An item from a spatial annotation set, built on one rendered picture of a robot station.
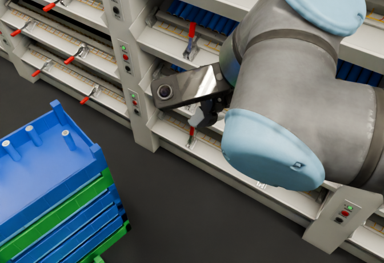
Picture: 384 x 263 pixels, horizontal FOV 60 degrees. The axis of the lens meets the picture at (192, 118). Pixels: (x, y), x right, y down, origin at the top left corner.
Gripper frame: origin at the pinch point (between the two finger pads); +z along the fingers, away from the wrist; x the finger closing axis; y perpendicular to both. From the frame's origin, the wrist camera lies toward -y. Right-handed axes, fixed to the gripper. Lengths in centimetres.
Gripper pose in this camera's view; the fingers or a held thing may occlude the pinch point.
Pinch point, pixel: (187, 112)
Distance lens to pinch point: 62.8
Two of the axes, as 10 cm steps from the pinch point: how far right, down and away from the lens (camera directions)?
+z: -3.2, 2.9, 9.0
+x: -2.1, -9.5, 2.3
